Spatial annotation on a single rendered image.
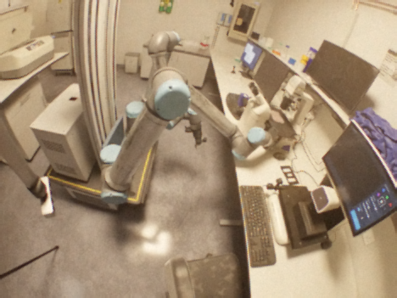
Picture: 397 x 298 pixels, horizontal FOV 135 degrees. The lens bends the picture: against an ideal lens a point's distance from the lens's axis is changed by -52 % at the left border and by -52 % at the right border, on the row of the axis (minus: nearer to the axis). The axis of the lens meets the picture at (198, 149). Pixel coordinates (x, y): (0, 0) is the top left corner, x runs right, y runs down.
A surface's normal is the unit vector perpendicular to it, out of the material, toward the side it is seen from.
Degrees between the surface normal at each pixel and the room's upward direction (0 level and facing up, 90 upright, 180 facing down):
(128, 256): 0
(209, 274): 0
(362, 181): 92
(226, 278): 0
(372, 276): 90
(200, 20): 90
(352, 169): 92
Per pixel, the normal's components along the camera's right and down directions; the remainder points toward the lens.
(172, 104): 0.37, 0.65
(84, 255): 0.23, -0.67
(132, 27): 0.00, 0.73
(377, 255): -0.97, -0.16
